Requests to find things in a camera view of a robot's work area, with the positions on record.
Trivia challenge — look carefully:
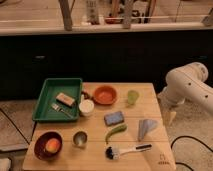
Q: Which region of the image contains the tan sponge block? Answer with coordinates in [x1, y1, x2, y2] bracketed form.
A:
[56, 93, 75, 107]

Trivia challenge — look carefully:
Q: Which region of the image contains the black cable right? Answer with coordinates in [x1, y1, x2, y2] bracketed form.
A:
[170, 134, 213, 171]

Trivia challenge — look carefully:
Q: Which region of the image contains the orange fruit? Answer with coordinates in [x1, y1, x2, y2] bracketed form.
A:
[45, 138, 61, 153]

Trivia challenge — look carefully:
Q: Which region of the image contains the orange bowl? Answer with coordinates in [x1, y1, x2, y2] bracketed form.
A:
[93, 85, 117, 105]

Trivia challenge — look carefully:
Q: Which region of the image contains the green plastic tray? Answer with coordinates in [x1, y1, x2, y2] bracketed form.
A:
[33, 78, 82, 122]

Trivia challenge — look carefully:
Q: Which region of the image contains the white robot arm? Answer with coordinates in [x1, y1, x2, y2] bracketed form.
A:
[157, 62, 213, 126]

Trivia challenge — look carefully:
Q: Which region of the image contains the small metal cup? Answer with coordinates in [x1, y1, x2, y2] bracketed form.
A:
[73, 131, 87, 148]

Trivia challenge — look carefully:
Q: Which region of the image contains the light blue towel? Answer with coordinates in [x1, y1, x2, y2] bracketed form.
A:
[138, 119, 158, 141]

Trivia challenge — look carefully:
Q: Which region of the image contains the white handled dish brush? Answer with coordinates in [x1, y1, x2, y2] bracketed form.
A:
[105, 144, 152, 160]

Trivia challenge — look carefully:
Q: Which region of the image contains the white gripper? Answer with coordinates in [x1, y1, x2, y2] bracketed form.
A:
[157, 90, 185, 126]

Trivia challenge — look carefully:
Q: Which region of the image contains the green plastic cup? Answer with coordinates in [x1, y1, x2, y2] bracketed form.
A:
[127, 90, 139, 105]

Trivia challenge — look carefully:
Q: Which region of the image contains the black cable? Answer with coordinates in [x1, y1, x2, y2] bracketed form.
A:
[0, 108, 38, 145]
[170, 134, 213, 171]

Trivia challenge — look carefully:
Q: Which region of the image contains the silver fork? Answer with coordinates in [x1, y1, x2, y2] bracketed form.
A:
[51, 103, 72, 118]

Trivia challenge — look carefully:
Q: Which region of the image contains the white cup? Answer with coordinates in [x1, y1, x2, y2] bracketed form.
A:
[79, 99, 94, 117]

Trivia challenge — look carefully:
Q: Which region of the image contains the green chili pepper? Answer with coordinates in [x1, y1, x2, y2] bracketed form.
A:
[105, 124, 127, 144]

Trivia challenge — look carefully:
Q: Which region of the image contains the dark red bowl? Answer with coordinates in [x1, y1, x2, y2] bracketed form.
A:
[34, 132, 62, 161]

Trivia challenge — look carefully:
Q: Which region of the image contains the black cable left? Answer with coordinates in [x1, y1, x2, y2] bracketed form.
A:
[0, 108, 38, 145]

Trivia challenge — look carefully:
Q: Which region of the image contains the blue sponge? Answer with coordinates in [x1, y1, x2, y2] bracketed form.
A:
[104, 111, 124, 126]

